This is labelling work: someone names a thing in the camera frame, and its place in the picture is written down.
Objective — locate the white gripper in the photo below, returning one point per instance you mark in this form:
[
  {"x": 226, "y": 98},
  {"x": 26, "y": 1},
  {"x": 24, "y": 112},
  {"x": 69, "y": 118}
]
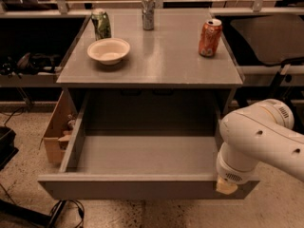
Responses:
[{"x": 233, "y": 174}]

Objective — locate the grey top drawer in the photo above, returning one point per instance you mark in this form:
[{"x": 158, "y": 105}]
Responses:
[{"x": 141, "y": 146}]

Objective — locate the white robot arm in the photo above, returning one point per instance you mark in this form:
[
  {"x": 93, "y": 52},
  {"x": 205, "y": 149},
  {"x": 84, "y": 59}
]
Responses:
[{"x": 260, "y": 132}]

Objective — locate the grey drawer cabinet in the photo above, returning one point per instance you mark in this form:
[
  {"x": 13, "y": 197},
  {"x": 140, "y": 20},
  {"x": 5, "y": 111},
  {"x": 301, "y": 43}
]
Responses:
[{"x": 161, "y": 87}]

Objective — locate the orange soda can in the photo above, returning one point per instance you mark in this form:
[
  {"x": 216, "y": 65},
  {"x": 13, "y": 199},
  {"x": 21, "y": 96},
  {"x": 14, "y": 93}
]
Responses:
[{"x": 209, "y": 37}]

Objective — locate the black chair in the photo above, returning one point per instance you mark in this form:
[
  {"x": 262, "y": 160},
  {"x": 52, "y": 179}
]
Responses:
[{"x": 268, "y": 51}]

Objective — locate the cardboard box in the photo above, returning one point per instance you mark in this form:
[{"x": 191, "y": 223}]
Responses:
[{"x": 60, "y": 125}]

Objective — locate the white paper bowl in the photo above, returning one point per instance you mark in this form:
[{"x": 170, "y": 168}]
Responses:
[{"x": 109, "y": 51}]

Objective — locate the silver soda can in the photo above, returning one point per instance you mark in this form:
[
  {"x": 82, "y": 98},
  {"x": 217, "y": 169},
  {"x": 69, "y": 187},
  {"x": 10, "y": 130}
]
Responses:
[{"x": 148, "y": 14}]

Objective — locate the green soda can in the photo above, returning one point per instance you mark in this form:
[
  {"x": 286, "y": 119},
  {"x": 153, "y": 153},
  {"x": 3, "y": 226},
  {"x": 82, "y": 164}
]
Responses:
[{"x": 101, "y": 23}]

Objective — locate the black case at left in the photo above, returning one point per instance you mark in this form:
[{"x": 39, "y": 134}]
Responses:
[{"x": 7, "y": 148}]

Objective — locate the black headphones on shelf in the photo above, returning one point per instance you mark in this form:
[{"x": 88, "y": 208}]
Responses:
[{"x": 30, "y": 64}]

